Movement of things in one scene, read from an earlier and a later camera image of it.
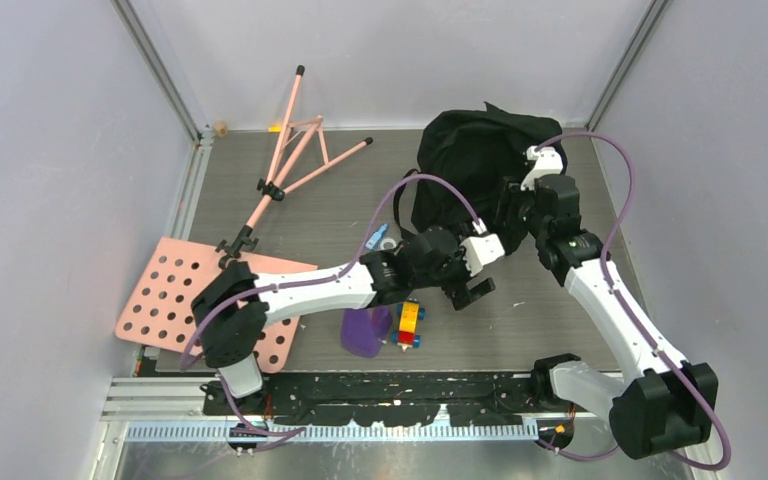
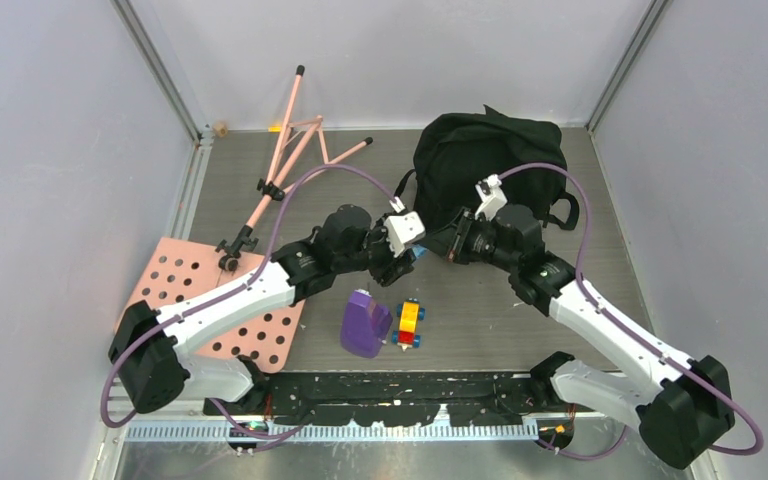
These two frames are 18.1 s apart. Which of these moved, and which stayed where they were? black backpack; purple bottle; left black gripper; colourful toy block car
Moved: left black gripper
Stayed: purple bottle; black backpack; colourful toy block car
